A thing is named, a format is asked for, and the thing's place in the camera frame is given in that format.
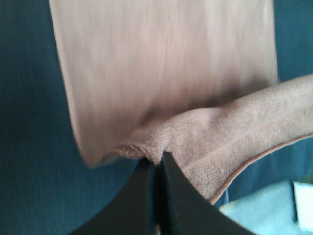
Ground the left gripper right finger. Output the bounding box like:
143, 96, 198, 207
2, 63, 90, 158
160, 152, 253, 235

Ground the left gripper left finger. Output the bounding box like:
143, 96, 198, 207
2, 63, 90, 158
71, 160, 155, 235

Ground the brown towel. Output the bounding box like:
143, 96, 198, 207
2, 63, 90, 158
49, 0, 313, 204

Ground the black table cloth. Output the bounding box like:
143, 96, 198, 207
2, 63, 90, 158
0, 0, 313, 235

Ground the white woven-pattern plastic basket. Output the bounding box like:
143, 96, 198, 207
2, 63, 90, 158
220, 181, 313, 235

